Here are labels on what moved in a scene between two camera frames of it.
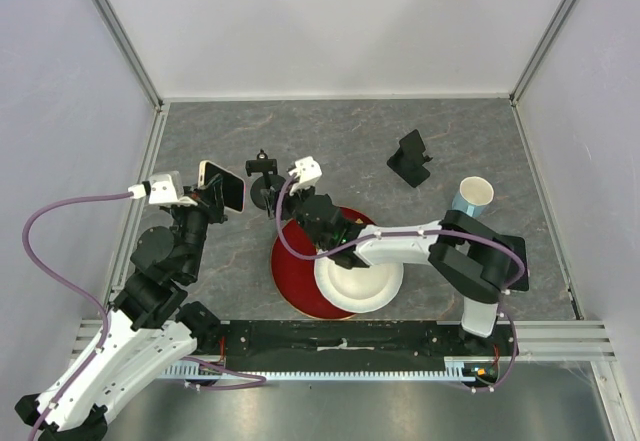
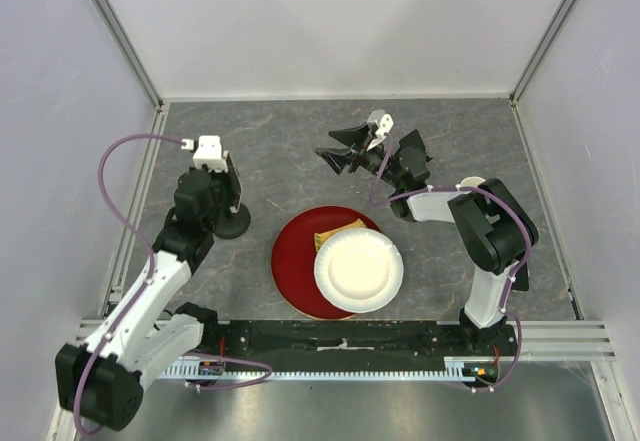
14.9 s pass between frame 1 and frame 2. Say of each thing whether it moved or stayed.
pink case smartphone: moved
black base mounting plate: stayed
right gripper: moved
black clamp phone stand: moved
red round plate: stayed
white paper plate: stayed
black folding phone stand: stayed
